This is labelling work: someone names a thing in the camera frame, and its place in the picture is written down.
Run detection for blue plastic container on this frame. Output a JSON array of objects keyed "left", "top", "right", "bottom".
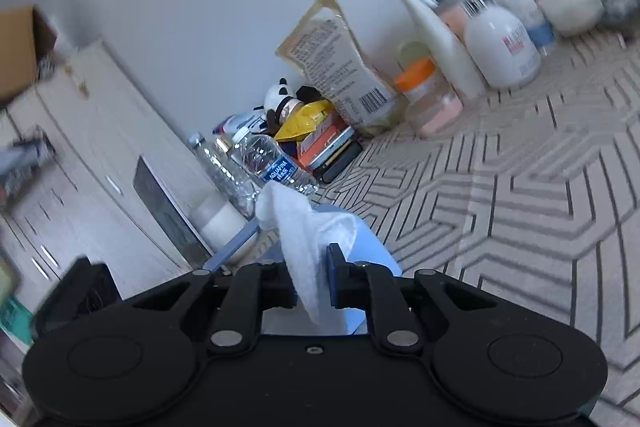
[{"left": 203, "top": 216, "right": 401, "bottom": 336}]

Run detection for white cleaning cloth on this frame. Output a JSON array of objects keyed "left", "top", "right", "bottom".
[{"left": 255, "top": 181, "right": 358, "bottom": 335}]

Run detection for black flat case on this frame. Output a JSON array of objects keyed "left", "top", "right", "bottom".
[{"left": 319, "top": 142, "right": 363, "bottom": 184}]

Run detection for Aquafina water bottle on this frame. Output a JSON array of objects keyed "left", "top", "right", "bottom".
[{"left": 232, "top": 127, "right": 318, "bottom": 196}]

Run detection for orange box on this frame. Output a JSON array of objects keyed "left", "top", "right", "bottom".
[{"left": 296, "top": 113, "right": 352, "bottom": 169}]

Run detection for yellow snack packet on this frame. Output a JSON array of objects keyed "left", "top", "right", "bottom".
[{"left": 274, "top": 100, "right": 334, "bottom": 143}]

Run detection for panda figurine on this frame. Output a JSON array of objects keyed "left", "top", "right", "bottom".
[{"left": 257, "top": 78, "right": 304, "bottom": 128}]

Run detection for orange lid jar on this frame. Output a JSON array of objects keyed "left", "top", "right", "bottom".
[{"left": 395, "top": 58, "right": 463, "bottom": 138}]

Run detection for white cabinet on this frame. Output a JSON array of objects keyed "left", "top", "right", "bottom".
[{"left": 1, "top": 42, "right": 215, "bottom": 294}]

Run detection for beige food pouch bag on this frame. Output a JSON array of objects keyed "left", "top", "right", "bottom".
[{"left": 276, "top": 0, "right": 407, "bottom": 136}]

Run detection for green lid jar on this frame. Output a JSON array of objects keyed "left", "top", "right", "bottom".
[{"left": 396, "top": 40, "right": 431, "bottom": 70}]

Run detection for white pump lotion bottle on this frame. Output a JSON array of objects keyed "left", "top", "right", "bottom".
[{"left": 463, "top": 0, "right": 541, "bottom": 89}]

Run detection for white squeeze tube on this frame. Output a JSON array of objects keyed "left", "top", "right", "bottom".
[{"left": 400, "top": 0, "right": 486, "bottom": 100}]

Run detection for cardboard box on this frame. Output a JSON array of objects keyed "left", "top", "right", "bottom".
[{"left": 0, "top": 5, "right": 58, "bottom": 103}]

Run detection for white round humidifier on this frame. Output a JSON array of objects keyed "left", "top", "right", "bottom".
[{"left": 537, "top": 0, "right": 604, "bottom": 37}]

